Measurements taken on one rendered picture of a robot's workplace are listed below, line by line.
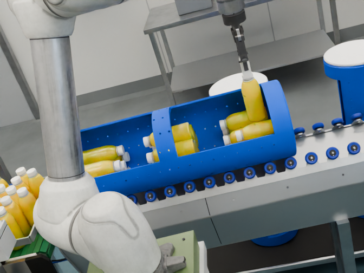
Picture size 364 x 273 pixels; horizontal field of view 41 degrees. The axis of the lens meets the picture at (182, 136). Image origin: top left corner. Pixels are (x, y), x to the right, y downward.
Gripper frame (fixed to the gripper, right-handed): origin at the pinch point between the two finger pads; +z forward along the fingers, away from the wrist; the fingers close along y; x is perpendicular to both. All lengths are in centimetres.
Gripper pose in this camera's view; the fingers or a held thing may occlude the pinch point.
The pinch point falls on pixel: (245, 67)
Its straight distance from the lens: 170.3
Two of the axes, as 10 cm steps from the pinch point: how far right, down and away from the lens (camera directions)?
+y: 0.0, -4.8, 8.8
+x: -9.6, 2.4, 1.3
